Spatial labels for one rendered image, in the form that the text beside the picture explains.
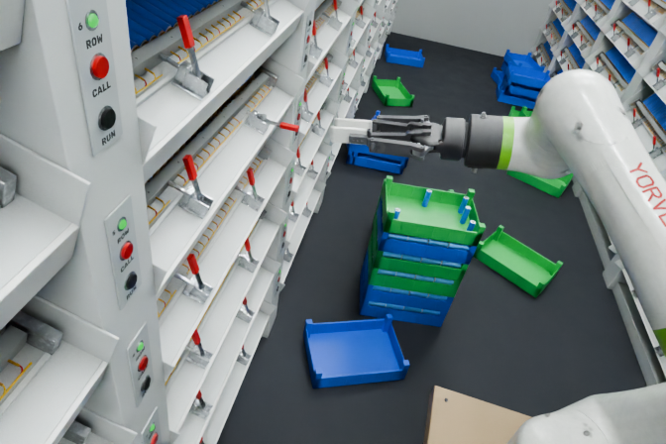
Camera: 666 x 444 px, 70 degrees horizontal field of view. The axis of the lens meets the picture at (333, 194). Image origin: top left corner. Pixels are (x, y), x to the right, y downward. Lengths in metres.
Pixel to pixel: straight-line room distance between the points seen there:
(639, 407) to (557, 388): 0.87
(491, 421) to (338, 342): 0.61
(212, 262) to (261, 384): 0.73
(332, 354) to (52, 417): 1.19
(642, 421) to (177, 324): 0.78
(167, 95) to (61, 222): 0.22
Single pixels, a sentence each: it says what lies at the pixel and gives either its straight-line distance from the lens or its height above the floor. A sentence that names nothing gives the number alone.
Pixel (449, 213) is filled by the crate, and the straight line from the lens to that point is 1.65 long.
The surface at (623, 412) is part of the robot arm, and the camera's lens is 1.05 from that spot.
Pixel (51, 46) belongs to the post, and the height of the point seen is 1.21.
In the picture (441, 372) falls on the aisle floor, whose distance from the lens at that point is 1.72.
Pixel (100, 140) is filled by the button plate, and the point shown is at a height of 1.12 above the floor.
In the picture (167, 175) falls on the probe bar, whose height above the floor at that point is 0.92.
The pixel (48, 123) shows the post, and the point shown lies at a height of 1.15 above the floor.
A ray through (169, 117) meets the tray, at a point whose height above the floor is 1.07.
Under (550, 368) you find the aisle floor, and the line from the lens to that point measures 1.91.
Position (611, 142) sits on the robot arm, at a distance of 0.72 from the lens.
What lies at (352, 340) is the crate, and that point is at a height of 0.00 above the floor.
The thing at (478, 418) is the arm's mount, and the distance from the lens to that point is 1.26.
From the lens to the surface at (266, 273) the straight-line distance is 1.41.
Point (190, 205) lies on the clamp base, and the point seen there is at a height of 0.89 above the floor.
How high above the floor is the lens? 1.34
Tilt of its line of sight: 36 degrees down
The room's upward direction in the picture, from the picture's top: 11 degrees clockwise
